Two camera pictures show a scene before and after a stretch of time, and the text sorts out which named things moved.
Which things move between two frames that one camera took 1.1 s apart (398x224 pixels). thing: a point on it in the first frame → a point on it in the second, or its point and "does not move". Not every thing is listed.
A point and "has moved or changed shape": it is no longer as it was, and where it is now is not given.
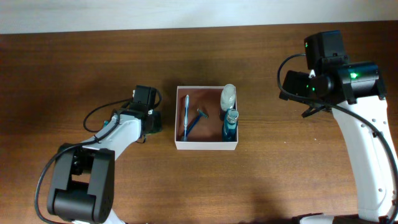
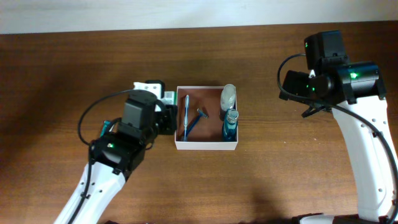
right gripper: (295, 81) does not move
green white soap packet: (155, 133) has moved or changed shape
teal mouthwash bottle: (231, 126) does not move
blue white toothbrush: (186, 117) does not move
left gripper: (157, 125) → (168, 116)
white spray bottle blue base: (227, 97) does not move
